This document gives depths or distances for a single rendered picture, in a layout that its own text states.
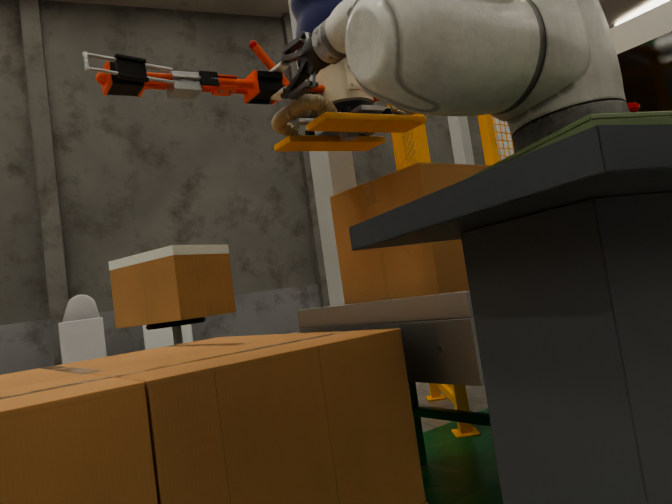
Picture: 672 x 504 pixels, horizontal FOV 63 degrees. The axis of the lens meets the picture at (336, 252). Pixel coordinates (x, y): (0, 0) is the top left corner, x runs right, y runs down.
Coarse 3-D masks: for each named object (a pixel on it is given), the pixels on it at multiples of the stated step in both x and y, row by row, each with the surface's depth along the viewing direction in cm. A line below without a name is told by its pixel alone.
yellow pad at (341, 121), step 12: (348, 108) 143; (312, 120) 140; (324, 120) 135; (336, 120) 137; (348, 120) 138; (360, 120) 140; (372, 120) 142; (384, 120) 144; (396, 120) 147; (408, 120) 149; (420, 120) 151; (396, 132) 158
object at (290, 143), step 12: (312, 132) 159; (276, 144) 157; (288, 144) 152; (300, 144) 154; (312, 144) 157; (324, 144) 159; (336, 144) 161; (348, 144) 164; (360, 144) 166; (372, 144) 169
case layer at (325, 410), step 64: (0, 384) 127; (64, 384) 106; (128, 384) 90; (192, 384) 97; (256, 384) 104; (320, 384) 113; (384, 384) 123; (0, 448) 78; (64, 448) 83; (128, 448) 89; (192, 448) 95; (256, 448) 102; (320, 448) 110; (384, 448) 120
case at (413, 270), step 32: (352, 192) 162; (384, 192) 151; (416, 192) 141; (352, 224) 163; (352, 256) 164; (384, 256) 152; (416, 256) 142; (448, 256) 141; (352, 288) 165; (384, 288) 153; (416, 288) 143; (448, 288) 139
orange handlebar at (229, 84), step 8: (152, 72) 124; (96, 80) 121; (104, 80) 120; (224, 80) 133; (232, 80) 134; (240, 80) 135; (248, 80) 137; (152, 88) 128; (160, 88) 129; (208, 88) 135; (216, 88) 136; (224, 88) 134; (232, 88) 135; (240, 88) 140; (312, 88) 147; (320, 88) 148
